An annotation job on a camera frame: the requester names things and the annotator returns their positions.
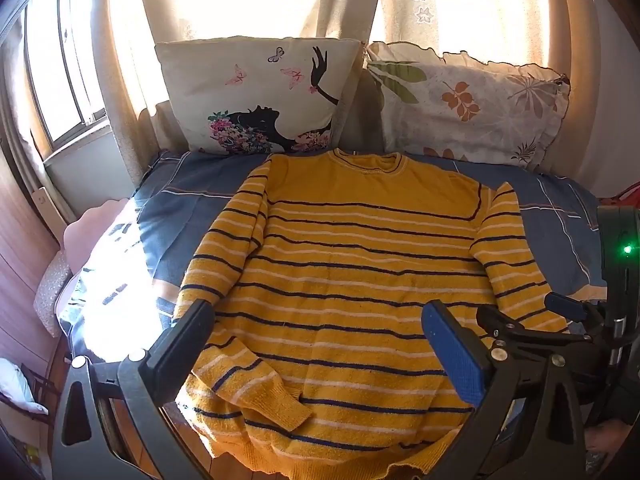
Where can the window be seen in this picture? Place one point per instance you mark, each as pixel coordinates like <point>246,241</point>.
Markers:
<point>55,60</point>

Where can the blue plaid bed sheet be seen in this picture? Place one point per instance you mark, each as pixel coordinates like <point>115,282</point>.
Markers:
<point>175,210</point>

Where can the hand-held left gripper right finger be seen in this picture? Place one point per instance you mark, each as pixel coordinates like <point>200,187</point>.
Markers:
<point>452,355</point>

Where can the red cloth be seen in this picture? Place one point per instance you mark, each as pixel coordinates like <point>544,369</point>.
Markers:
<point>622,195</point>

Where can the white cloth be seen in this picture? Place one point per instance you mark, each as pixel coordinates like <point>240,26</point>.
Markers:
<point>17,390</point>

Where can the pink padded chair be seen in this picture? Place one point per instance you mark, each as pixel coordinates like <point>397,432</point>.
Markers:
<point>90,230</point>

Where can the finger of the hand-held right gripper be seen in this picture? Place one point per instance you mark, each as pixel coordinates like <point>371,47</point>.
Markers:
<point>505,327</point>
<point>565,306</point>

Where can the butterfly print pillow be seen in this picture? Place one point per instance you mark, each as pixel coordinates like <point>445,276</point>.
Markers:
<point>250,90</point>

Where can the yellow striped sweater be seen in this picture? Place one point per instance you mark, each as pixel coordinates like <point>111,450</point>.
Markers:
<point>350,280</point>

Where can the beige curtain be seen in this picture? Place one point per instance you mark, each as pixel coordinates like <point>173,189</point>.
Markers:
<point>400,0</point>
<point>350,5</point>

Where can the leaf print pillow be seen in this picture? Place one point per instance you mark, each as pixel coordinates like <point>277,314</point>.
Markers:
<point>475,105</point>

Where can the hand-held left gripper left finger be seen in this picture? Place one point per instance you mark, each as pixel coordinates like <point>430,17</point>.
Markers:
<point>182,345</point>

